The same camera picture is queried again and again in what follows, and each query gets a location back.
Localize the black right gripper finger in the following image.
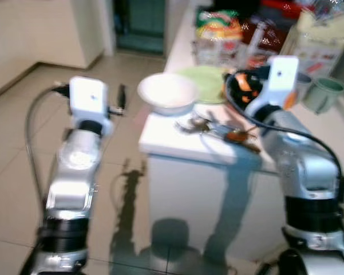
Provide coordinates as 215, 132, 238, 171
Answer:
226, 72, 242, 101

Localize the white bowl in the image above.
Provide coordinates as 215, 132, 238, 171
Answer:
137, 73, 199, 117

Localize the light green plate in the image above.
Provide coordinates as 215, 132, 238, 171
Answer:
177, 65, 231, 105

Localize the brown spoon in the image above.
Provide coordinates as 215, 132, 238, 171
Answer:
209, 123, 263, 154

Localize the grey cup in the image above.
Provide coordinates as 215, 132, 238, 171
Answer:
295, 72, 314, 102

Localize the brown fork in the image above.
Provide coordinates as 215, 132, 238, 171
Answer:
176, 116, 218, 136

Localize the green yellow snack bag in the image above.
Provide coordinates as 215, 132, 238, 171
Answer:
194, 8, 244, 66

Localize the dark red snack bag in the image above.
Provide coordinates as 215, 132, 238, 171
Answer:
243, 17, 288, 57

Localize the green mug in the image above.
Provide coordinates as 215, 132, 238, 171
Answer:
303, 77, 344, 115

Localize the dark green door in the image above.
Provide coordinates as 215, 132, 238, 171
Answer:
113, 0, 168, 57

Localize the white kitchen island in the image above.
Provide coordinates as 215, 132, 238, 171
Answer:
138, 0, 344, 265

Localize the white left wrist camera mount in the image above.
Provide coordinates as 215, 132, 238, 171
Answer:
69, 76, 115, 136

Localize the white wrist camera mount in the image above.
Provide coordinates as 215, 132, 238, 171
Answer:
69, 76, 115, 136
245, 55, 300, 119

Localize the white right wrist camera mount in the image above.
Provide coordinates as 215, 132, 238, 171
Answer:
245, 55, 300, 119

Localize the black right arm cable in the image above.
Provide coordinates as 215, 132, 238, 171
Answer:
224, 80, 344, 202

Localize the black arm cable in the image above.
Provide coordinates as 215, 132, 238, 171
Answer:
24, 82, 70, 201
224, 80, 344, 202

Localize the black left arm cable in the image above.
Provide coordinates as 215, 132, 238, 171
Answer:
24, 82, 70, 201

